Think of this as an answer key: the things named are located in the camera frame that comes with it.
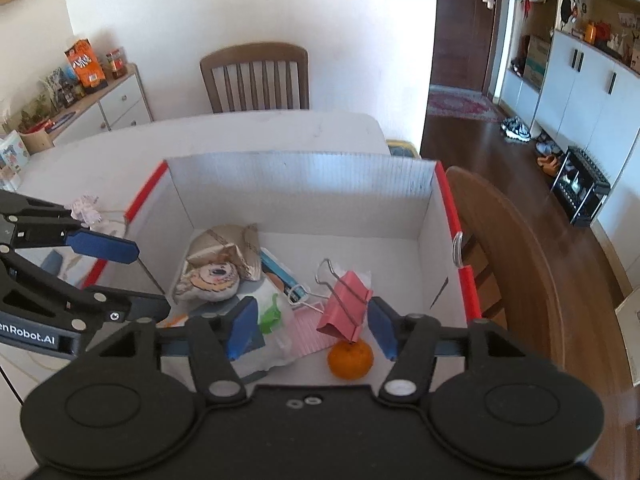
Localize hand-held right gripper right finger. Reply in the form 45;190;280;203
367;297;551;403

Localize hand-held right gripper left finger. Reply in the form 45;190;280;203
75;297;258;403

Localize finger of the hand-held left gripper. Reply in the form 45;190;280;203
0;190;140;264
82;284;172;331

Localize white green plastic bag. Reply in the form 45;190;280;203
234;280;296;382

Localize pink binder clip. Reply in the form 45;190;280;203
315;258;375;345

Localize orange tangerine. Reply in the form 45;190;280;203
327;341;375;381

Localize donut print pouch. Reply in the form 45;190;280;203
171;260;241;303

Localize pink ribbed paper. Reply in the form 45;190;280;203
292;305;336;358

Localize blue white tube package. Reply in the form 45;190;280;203
260;247;311;306

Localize beige plush toy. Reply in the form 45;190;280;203
187;223;262;281

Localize red white cardboard box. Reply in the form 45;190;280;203
82;152;483;377

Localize white desktop table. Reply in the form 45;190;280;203
0;112;391;461

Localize clear pink print plastic packet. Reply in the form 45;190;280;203
70;192;103;226

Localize small wooden box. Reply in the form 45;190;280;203
17;129;55;156

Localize illustrated white cup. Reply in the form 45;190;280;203
0;130;31;181

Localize wooden round-back chair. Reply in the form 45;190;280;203
445;165;573;372

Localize white wooden-top sideboard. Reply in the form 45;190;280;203
30;63;153;148

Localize glass terrarium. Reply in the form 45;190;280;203
17;94;53;131

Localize photo cards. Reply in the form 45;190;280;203
40;66;76;108

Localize orange snack bag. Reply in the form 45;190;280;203
64;38;108;93

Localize red sauce jar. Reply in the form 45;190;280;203
105;48;127;79

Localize wooden slat-back chair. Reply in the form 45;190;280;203
200;42;310;113

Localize red patterned rug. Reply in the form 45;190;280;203
426;87;503;122

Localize pair of grey sneakers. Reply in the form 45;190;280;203
501;116;532;142

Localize black rack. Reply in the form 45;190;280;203
550;146;612;228

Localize dark brown door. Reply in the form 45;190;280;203
429;0;506;93

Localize white storage cabinet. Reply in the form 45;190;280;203
530;30;640;231

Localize brown cardboard carton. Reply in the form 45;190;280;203
522;35;551;91

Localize black cable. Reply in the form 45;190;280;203
0;365;25;407

